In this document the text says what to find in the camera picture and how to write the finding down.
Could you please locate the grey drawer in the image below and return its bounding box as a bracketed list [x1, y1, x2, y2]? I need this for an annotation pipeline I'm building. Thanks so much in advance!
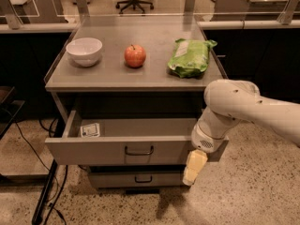
[44, 110, 230, 167]
[88, 172, 183, 188]

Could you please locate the dark side table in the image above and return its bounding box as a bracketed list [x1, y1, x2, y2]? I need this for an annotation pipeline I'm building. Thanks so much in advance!
[0, 86, 24, 139]

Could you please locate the white ceramic bowl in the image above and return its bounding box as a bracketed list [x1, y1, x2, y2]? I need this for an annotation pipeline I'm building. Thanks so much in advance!
[66, 37, 102, 67]

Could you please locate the black floor cable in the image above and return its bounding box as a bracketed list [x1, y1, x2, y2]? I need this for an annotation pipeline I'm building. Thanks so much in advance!
[12, 117, 85, 225]

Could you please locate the grey bottom drawer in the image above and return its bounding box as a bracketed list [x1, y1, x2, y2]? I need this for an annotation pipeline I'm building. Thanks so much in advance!
[88, 172, 183, 188]

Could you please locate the red apple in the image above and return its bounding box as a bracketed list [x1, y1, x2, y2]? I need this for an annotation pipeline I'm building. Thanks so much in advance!
[124, 45, 146, 68]

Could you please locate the white horizontal rail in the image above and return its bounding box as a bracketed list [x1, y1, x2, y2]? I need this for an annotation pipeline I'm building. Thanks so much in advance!
[0, 19, 300, 34]

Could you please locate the black floor bar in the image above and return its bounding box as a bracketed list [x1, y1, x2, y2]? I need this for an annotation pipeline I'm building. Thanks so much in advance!
[31, 160, 57, 225]

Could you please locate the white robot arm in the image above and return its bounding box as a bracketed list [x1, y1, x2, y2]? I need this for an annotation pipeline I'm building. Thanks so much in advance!
[183, 80, 300, 186]

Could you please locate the grey drawer cabinet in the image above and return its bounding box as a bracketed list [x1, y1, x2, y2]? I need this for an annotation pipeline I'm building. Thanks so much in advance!
[43, 14, 229, 195]

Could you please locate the white label card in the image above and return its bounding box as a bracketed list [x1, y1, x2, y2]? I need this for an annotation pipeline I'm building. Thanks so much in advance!
[81, 123, 100, 137]

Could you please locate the green snack bag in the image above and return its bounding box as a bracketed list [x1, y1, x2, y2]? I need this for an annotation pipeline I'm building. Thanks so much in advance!
[168, 38, 218, 78]

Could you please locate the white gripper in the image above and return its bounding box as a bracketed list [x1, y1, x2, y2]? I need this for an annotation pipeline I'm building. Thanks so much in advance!
[183, 107, 239, 186]

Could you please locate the grey top drawer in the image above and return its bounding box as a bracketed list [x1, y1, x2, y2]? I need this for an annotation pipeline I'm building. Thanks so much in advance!
[44, 110, 230, 167]

